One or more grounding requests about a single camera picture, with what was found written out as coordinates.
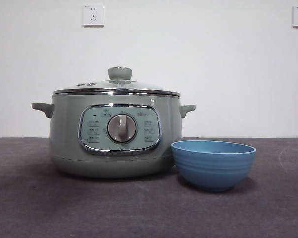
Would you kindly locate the glass lid with green knob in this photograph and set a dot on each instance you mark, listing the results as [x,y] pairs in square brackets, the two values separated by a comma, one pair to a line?
[119,73]

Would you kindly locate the pale green electric steamer pot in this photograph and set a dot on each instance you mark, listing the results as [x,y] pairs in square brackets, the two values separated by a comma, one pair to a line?
[64,136]

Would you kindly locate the blue ribbed bowl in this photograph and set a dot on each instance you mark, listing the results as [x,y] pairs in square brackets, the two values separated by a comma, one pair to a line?
[213,171]

